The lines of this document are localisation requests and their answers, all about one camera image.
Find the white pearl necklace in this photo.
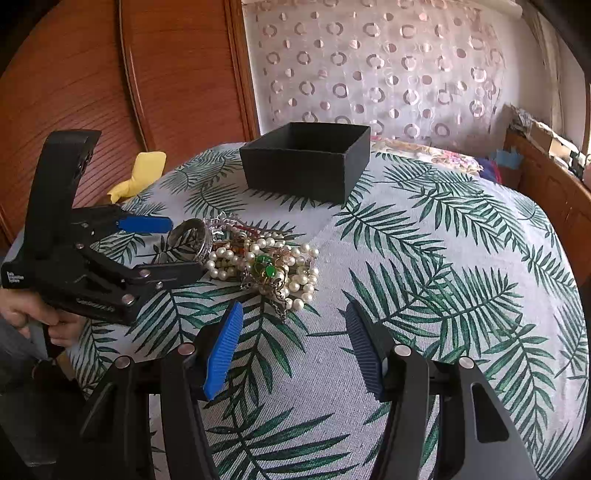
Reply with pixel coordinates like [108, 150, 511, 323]
[205, 231, 321, 311]

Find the wooden side cabinet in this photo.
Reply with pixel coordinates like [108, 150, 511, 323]
[504, 129, 591, 287]

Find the person's left hand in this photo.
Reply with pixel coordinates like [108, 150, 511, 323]
[1, 288, 86, 347]

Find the circle pattern sheer curtain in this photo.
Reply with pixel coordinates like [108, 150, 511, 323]
[242, 1, 505, 151]

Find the wide metal cuff bangle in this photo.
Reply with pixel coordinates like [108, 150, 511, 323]
[166, 218, 213, 264]

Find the blue blanket edge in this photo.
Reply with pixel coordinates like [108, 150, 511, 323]
[476, 158, 503, 184]

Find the yellow plush toy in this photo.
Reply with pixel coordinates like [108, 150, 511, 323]
[107, 151, 166, 204]

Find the blue paper bag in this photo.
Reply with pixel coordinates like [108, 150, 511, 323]
[494, 148, 524, 170]

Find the palm leaf print cloth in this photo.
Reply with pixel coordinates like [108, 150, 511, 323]
[8, 142, 591, 480]

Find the black open jewelry box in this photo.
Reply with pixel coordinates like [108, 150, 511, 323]
[239, 122, 370, 204]

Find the green gem pendant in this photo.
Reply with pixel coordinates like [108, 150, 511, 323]
[250, 254, 284, 283]

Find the wooden wardrobe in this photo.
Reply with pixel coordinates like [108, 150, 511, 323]
[1, 1, 259, 247]

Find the floral bedspread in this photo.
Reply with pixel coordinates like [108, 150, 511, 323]
[370, 136, 484, 177]

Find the cardboard box on cabinet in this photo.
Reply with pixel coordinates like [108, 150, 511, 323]
[529, 120, 578, 162]

